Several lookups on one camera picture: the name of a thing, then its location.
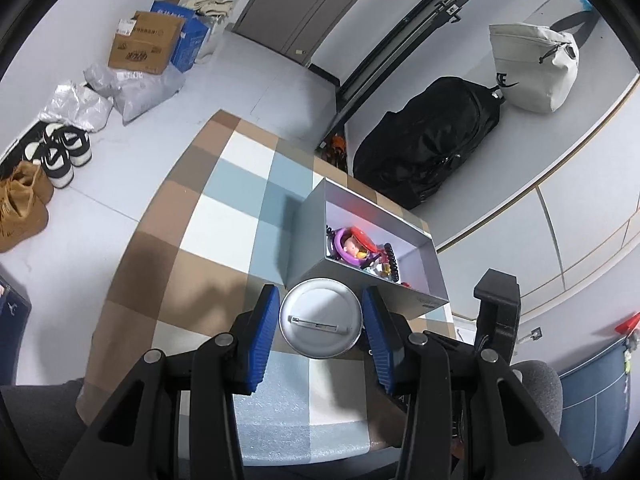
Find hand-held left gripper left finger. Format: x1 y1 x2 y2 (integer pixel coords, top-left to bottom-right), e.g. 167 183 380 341
62 284 281 480

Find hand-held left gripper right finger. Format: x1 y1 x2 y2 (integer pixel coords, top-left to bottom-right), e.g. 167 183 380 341
361 286 583 480

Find round white pin badge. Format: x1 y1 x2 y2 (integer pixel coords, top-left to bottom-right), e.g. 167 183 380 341
278 277 363 359

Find red plastic bracelet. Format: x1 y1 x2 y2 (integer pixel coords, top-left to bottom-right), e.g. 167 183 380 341
350 226 383 255

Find purple bangle with orange charm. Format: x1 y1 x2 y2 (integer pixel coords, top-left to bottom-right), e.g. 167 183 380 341
332 227 381 267

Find grey cardboard box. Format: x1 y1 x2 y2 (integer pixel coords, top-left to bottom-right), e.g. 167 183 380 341
285 177 451 321

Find cream shoulder bag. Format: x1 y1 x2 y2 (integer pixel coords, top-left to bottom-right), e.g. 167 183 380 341
489 22 580 113

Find person's right leg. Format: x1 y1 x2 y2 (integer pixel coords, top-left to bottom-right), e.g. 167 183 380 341
510 360 563 443

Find person's leg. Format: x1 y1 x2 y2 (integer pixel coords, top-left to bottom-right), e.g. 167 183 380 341
510 360 563 443
0 379 88 480

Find blue denim cloth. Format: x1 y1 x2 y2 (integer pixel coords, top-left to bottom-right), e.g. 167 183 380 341
557 342 640 466

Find black backpack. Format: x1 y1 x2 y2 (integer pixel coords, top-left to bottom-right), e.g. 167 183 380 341
352 76 502 211

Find small orange object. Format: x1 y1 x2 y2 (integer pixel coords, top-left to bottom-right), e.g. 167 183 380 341
320 132 348 171

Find person's left leg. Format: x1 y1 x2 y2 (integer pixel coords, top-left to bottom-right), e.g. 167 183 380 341
0 379 88 480

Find dark blue flat box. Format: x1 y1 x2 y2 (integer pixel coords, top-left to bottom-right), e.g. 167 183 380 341
0 272 32 386

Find brown suede shoe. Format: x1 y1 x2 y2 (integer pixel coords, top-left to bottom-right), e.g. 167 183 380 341
0 180 50 253
10 160 55 206

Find grey plastic mailing bag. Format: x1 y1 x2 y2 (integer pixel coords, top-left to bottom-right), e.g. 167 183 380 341
84 62 187 126

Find blue cardboard box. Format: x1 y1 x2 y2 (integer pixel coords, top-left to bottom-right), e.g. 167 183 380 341
150 0 211 72

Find brown cardboard box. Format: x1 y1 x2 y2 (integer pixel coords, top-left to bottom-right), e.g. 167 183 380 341
107 11 187 75

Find white tote bag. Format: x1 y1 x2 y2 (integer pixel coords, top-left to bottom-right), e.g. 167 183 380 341
182 0 235 63

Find grey door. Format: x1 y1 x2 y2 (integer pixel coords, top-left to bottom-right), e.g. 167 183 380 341
235 0 396 68

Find black sliding door frame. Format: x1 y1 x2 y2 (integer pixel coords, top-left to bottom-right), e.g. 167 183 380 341
337 0 501 106

